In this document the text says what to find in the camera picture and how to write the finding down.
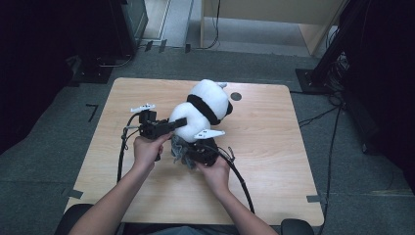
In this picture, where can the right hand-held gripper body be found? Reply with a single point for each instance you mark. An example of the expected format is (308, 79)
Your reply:
(205, 151)

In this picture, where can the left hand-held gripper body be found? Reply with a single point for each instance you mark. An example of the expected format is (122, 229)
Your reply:
(150, 127)

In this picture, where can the grey fuzzy scarf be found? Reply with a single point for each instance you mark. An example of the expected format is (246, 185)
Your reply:
(181, 151)

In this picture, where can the black and white panda plush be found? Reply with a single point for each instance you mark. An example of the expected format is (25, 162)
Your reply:
(208, 98)

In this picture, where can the person's left hand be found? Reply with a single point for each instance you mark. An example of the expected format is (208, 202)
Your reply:
(148, 151)

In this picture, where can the person's right hand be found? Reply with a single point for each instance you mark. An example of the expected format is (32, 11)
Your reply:
(217, 174)

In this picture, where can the dark round table grommet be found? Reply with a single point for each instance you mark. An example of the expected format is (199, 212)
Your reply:
(236, 96)

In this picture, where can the black flat stand base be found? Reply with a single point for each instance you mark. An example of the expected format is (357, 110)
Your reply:
(93, 73)

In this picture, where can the grey floor tape piece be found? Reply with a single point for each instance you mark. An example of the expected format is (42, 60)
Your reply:
(313, 198)
(75, 194)

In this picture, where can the black cabinet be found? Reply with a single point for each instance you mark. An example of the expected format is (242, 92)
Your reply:
(130, 23)

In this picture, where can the black chair armrest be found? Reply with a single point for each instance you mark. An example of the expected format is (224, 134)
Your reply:
(70, 220)
(297, 227)

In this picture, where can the light wooden furniture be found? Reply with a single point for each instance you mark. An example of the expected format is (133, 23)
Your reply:
(277, 9)

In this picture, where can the black metal stand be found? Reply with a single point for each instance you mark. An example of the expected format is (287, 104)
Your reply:
(329, 58)

